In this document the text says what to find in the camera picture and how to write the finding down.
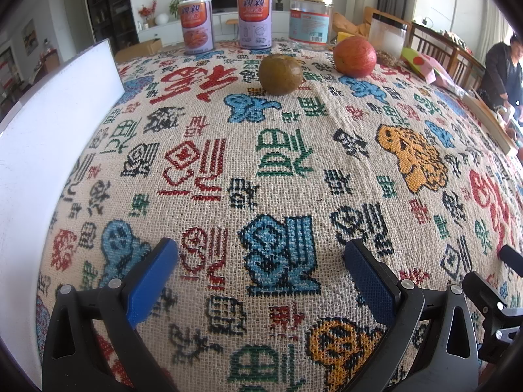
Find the left orange-label can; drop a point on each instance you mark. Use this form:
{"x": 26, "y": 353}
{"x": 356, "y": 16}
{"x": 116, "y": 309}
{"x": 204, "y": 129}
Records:
{"x": 197, "y": 26}

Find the red flower arrangement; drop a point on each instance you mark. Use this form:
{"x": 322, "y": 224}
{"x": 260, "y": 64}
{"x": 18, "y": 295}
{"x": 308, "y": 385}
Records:
{"x": 147, "y": 12}

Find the yellow cushion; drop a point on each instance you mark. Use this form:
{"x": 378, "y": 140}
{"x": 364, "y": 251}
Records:
{"x": 351, "y": 22}

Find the right orange-label can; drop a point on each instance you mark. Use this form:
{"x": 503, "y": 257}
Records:
{"x": 255, "y": 20}

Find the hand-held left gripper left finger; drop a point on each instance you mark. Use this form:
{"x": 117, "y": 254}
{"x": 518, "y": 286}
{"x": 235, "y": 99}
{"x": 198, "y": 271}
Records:
{"x": 151, "y": 281}

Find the printed woven tablecloth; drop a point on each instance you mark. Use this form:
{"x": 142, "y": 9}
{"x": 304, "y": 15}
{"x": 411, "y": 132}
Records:
{"x": 265, "y": 179}

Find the dark bookshelf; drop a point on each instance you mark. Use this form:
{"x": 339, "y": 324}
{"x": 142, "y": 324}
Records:
{"x": 110, "y": 8}

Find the small green potted plant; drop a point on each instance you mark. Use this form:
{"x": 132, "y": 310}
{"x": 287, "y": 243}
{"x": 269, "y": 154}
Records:
{"x": 279, "y": 1}

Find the orange-label can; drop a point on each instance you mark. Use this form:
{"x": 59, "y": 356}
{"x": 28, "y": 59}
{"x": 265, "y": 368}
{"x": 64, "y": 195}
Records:
{"x": 255, "y": 20}
{"x": 197, "y": 26}

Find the wooden stool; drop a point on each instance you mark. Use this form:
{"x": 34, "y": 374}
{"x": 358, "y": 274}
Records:
{"x": 231, "y": 24}

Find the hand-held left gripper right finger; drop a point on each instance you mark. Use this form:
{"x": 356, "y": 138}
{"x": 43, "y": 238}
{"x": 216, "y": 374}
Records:
{"x": 369, "y": 284}

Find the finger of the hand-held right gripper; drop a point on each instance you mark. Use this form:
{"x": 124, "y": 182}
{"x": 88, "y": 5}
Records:
{"x": 512, "y": 259}
{"x": 490, "y": 298}

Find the white round vase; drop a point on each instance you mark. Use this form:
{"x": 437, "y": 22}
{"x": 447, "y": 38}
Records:
{"x": 161, "y": 19}

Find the cardboard box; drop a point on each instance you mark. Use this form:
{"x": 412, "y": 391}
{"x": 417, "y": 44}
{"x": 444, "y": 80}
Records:
{"x": 139, "y": 49}

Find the leafy green houseplant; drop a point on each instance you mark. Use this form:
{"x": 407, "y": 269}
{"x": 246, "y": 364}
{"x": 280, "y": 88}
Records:
{"x": 176, "y": 5}

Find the framed wall picture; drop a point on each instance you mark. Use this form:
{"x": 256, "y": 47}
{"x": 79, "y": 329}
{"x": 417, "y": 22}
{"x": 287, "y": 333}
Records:
{"x": 30, "y": 36}

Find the red-orange round fruit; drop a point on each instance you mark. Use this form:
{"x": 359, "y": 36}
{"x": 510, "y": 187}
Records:
{"x": 354, "y": 56}

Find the pile of nuts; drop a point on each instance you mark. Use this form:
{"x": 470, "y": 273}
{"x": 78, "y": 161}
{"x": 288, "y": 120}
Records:
{"x": 388, "y": 58}

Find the brown-green round fruit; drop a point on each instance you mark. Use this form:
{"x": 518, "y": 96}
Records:
{"x": 280, "y": 74}

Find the colourful snack bag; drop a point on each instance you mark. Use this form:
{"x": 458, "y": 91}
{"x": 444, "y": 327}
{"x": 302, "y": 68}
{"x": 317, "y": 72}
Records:
{"x": 433, "y": 69}

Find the clear glass jar metal lid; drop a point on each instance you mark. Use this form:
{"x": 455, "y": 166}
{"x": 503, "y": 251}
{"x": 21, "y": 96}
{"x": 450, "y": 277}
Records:
{"x": 310, "y": 22}

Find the white board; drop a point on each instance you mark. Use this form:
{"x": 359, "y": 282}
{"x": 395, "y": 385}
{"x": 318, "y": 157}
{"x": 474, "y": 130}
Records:
{"x": 45, "y": 163}

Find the wooden bench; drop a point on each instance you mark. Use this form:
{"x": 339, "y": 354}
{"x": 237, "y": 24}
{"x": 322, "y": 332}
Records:
{"x": 445, "y": 51}

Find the clear jar black lid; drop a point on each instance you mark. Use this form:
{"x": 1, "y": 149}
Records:
{"x": 388, "y": 36}

